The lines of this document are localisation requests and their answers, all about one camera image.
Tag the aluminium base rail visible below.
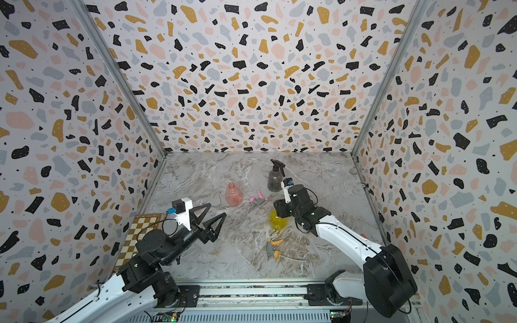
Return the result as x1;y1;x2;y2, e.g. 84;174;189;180
86;278;425;323

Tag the orange grey spray nozzle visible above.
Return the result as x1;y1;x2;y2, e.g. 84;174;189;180
266;238;284;259

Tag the smoky grey spray bottle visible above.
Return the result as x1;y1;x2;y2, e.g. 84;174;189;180
267;166;284;192

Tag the pink spray bottle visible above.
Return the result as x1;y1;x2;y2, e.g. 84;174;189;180
225;182;244;207

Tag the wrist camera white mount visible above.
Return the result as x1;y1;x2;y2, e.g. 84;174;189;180
167;198;193;231
281;178;294;204

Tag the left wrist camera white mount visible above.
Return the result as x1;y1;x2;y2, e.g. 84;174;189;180
167;198;193;231

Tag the aluminium corner post left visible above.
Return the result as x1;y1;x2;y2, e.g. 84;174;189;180
68;1;166;159

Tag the pink spray nozzle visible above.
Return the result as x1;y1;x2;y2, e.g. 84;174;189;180
249;191;269;205

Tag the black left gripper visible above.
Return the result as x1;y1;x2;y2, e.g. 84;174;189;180
160;203;225;269

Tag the yellow spray bottle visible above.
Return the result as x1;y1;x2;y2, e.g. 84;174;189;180
269;209;289;231

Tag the aluminium corner post right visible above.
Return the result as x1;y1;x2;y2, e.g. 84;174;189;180
351;0;429;157

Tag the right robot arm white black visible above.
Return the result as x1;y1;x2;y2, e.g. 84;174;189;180
274;178;417;318

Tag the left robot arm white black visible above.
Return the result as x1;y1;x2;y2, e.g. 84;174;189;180
52;203;227;322

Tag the aluminium corner post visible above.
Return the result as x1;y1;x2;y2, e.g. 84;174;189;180
351;0;429;157
68;1;166;159

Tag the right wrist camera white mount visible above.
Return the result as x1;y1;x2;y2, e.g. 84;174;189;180
281;178;294;204

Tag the wooden chessboard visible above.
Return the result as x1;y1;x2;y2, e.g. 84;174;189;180
114;213;164;272

